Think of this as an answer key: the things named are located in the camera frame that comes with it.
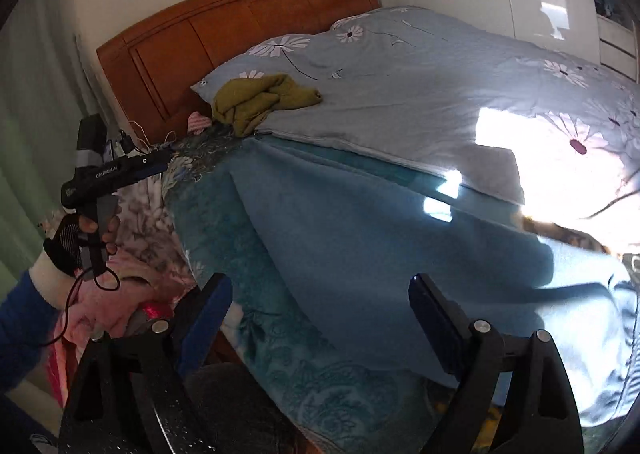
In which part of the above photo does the light blue fleece garment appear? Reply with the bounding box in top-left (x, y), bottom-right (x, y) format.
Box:
top-left (228, 141), bottom-right (639, 427)

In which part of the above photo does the left forearm blue sleeve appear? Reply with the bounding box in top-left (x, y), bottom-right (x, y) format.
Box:
top-left (1, 252), bottom-right (75, 393)

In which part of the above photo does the left hand in glove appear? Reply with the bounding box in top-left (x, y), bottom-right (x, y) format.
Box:
top-left (43, 208), bottom-right (120, 276)

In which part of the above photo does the pink clothing pile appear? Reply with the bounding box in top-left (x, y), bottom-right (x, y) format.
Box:
top-left (44, 173), bottom-right (202, 404)

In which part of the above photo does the orange wooden headboard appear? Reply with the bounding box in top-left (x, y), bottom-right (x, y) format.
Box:
top-left (96, 0), bottom-right (380, 144)

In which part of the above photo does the olive knitted sweater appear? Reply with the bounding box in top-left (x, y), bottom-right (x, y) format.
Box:
top-left (212, 73), bottom-right (322, 139)

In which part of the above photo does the teal floral plush blanket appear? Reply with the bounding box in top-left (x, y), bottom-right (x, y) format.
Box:
top-left (163, 133), bottom-right (437, 453)

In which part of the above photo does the light blue floral duvet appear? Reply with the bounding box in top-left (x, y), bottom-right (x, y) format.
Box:
top-left (193, 6), bottom-right (639, 241)

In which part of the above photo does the white charging cable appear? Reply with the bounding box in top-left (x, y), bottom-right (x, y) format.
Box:
top-left (127, 119), bottom-right (179, 151)

